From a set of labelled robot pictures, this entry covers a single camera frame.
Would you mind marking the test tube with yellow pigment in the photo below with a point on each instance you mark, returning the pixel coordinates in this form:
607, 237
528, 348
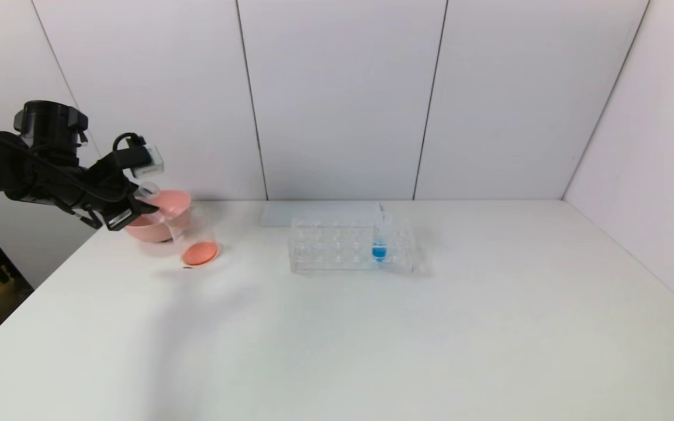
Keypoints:
148, 192

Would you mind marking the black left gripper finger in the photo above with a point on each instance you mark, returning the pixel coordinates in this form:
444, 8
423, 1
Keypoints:
142, 210
136, 192

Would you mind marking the clear acrylic test tube rack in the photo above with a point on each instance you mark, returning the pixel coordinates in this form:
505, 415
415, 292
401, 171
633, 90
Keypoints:
336, 251

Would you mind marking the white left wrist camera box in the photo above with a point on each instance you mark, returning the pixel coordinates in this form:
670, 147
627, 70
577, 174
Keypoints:
149, 162

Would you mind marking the orange and black left arm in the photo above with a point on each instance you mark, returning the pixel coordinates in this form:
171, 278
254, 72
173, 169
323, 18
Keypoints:
21, 169

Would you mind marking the test tube with blue pigment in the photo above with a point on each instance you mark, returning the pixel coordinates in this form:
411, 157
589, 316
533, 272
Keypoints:
378, 251

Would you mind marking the pink plastic bowl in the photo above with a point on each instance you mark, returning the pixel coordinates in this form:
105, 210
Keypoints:
167, 219

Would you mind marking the white paper sheet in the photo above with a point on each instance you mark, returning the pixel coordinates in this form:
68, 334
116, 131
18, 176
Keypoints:
278, 213

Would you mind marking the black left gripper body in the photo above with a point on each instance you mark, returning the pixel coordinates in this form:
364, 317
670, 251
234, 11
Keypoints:
119, 218

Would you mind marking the clear glass beaker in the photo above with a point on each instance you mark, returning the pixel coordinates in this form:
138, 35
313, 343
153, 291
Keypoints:
199, 252

